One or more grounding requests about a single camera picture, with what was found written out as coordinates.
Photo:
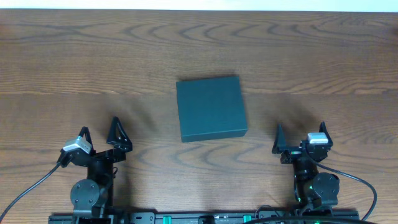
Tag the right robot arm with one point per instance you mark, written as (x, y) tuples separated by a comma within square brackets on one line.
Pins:
[(313, 190)]

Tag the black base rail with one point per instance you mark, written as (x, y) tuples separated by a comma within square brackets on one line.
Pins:
[(173, 218)]

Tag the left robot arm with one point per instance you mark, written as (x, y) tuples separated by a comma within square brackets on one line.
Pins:
[(92, 197)]

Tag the black gift box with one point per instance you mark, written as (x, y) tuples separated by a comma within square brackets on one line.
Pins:
[(211, 108)]

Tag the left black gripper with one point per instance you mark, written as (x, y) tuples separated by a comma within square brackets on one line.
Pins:
[(101, 156)]

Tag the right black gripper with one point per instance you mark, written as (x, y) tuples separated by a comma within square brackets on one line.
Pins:
[(293, 152)]

